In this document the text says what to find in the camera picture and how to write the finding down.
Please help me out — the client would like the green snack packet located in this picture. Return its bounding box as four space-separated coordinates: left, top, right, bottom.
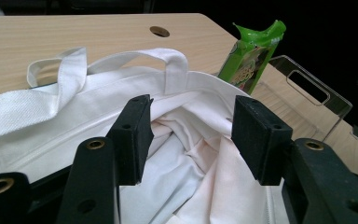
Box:
216 19 287 96

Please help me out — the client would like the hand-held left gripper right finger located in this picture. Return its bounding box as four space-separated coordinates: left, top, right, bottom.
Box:
230 94 294 187

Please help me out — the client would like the clear plastic tray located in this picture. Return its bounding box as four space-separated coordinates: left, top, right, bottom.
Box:
251 54 354 143

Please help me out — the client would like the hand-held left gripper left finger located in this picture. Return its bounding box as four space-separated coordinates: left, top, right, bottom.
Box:
105 93 155 187

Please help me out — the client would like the white tote bag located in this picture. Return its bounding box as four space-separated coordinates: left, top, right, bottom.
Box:
0 46 288 224

